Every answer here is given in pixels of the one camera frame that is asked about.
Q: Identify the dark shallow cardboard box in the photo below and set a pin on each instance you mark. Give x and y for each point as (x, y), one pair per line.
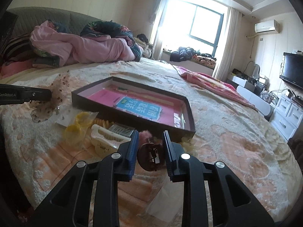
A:
(80, 100)

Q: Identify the orange spiral hair clip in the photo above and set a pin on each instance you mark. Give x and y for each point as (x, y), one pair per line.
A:
(103, 123)

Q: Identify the red pink blanket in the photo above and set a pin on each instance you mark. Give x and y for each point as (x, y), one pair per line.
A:
(213, 85)

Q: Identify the window with dark frame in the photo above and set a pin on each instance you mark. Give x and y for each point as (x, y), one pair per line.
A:
(193, 24)

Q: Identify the white paper sheet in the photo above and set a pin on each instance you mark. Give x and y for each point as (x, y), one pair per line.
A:
(168, 201)

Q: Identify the pink booklet with blue label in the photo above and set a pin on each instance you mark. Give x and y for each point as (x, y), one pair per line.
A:
(158, 108)

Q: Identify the white air conditioner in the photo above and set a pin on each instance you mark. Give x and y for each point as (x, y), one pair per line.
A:
(271, 26)

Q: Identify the white hair claw clip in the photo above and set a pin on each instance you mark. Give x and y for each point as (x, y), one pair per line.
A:
(106, 142)

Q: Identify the white bench footboard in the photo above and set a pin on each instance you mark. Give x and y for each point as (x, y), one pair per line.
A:
(264, 108)

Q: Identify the clear box of hairpins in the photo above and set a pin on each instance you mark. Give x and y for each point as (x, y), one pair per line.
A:
(121, 129)

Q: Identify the white desk with clutter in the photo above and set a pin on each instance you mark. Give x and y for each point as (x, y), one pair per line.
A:
(237, 78)

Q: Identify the pink quilt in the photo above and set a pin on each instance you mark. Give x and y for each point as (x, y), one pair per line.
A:
(39, 38)

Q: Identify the cream orange bedspread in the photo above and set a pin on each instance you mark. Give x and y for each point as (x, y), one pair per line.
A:
(45, 139)

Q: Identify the white drawer cabinet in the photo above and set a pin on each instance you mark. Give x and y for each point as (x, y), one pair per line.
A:
(287, 119)

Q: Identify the black flat television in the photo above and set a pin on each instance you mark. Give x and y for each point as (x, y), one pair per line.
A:
(291, 69)

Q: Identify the dark brown hair claw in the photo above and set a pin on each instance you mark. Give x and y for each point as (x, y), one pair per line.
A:
(151, 157)

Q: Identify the dark jacket on sill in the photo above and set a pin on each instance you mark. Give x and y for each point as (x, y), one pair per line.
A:
(183, 54)

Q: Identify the dark floral quilt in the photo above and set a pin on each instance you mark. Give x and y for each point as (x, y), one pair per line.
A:
(98, 42)

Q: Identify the white curtain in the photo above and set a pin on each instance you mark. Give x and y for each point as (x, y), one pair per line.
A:
(227, 45)

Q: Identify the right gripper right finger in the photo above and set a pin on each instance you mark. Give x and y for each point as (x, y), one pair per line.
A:
(212, 193)

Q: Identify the clear flower hair claw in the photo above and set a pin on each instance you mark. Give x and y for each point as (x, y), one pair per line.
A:
(188, 143)

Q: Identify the pink fluffy hair clip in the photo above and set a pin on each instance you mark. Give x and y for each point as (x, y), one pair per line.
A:
(145, 137)

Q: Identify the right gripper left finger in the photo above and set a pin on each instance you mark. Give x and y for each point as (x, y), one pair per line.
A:
(90, 185)

